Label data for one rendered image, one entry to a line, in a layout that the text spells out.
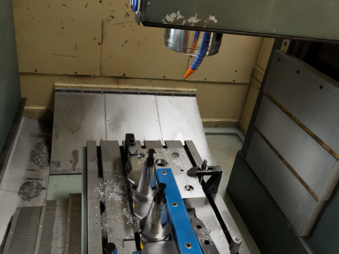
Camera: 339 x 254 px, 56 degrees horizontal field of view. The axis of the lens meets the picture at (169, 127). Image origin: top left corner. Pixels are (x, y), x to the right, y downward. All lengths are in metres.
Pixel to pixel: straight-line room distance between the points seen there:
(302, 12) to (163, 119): 1.44
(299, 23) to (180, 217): 0.44
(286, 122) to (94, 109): 1.14
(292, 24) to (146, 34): 1.38
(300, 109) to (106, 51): 1.19
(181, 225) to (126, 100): 1.44
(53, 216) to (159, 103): 1.01
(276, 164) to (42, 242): 0.91
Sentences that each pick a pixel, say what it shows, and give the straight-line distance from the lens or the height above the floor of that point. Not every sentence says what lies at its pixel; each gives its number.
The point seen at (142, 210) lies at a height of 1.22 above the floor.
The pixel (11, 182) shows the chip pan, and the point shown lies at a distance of 1.65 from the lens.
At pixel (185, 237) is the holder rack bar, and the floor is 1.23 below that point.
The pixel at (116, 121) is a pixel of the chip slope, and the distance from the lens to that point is 1.91.
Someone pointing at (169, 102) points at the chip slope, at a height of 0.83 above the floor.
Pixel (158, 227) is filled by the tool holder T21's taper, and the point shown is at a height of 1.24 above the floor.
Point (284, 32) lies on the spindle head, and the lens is 0.64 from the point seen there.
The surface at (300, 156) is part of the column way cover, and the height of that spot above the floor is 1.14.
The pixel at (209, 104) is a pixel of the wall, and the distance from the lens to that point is 2.24.
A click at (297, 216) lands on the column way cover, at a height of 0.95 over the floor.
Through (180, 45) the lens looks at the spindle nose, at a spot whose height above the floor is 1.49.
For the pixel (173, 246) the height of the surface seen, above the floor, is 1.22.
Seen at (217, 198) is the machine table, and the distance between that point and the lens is 1.26.
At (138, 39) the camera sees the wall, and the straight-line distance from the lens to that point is 1.94.
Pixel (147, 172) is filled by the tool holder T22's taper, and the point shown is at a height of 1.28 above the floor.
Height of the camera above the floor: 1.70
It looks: 29 degrees down
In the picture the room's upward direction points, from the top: 9 degrees clockwise
